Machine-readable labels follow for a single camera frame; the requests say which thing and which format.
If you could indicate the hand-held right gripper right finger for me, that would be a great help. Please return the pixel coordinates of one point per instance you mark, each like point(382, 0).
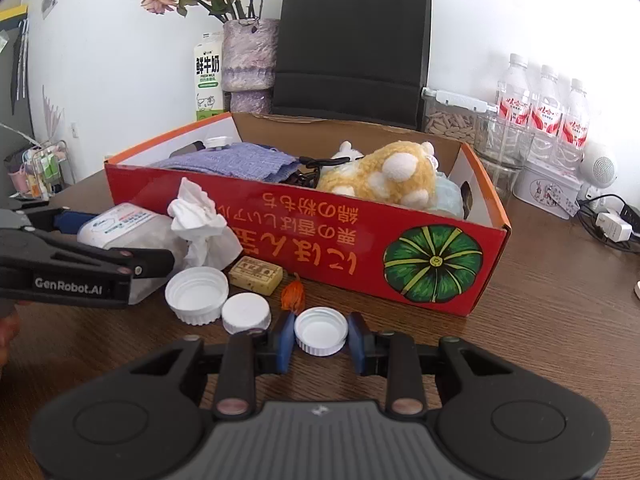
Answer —
point(356, 345)

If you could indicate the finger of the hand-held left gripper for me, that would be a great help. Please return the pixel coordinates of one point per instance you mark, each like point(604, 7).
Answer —
point(75, 220)
point(150, 262)

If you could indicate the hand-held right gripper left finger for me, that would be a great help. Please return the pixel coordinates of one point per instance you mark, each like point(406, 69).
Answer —
point(286, 345)

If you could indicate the ribbed white bottle cap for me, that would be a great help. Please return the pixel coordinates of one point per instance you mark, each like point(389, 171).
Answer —
point(320, 331)

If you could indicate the white wet wipes pack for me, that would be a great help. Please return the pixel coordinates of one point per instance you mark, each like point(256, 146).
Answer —
point(130, 225)

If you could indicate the red cardboard box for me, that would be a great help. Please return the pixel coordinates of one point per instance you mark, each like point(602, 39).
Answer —
point(310, 240)

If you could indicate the dark blue zipper pouch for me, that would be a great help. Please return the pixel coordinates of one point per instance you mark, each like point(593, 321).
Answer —
point(187, 150)

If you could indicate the purple knitted cloth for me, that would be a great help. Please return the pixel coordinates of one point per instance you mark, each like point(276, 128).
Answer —
point(235, 162)

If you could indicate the yellow and white plush toy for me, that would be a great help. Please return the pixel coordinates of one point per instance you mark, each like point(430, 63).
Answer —
point(380, 172)

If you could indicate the clear container of seeds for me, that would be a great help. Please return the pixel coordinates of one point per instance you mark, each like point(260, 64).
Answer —
point(450, 122)

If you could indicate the person's left hand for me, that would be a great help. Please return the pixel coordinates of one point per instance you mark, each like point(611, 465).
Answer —
point(7, 332)

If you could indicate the flat white bottle cap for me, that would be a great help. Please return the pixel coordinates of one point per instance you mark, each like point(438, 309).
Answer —
point(246, 312)

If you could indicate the small orange dried leaf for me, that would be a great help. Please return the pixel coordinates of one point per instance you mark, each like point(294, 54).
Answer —
point(292, 294)

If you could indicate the large white bottle cap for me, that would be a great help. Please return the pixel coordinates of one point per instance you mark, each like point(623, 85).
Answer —
point(196, 294)

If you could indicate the metal storage cart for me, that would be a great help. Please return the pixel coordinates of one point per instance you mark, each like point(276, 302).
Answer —
point(42, 167)

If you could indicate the crumpled white tissue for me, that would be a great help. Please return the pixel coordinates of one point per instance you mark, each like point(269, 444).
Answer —
point(200, 225)

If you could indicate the tan soap bar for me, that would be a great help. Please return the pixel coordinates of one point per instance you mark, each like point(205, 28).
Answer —
point(256, 275)

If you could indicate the grey notice board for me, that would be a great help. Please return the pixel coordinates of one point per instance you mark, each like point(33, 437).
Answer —
point(12, 70)

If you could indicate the light blue soft toy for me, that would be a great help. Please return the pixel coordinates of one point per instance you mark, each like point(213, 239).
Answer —
point(447, 197)

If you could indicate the green and white milk carton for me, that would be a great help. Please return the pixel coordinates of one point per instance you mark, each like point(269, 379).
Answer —
point(208, 80)

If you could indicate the purple textured vase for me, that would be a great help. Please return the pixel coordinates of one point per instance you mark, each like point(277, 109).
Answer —
point(250, 65)

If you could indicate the empty glass jar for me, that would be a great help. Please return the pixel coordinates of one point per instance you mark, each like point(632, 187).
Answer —
point(502, 160)

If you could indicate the white printed tin box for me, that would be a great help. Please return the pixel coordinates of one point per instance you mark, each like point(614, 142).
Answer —
point(545, 190)

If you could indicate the white charger plug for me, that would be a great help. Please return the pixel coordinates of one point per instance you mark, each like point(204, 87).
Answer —
point(615, 226)

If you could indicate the red label water bottle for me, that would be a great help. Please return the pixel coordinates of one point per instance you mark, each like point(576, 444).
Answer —
point(544, 115)
point(572, 125)
point(512, 100)

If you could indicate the black paper bag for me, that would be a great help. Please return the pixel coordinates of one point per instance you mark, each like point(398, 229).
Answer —
point(350, 40)

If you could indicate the white small speaker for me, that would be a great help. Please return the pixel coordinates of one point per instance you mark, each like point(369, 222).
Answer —
point(600, 170)

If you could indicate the purple leaf wall sticker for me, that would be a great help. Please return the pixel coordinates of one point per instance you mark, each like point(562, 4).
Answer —
point(52, 112)

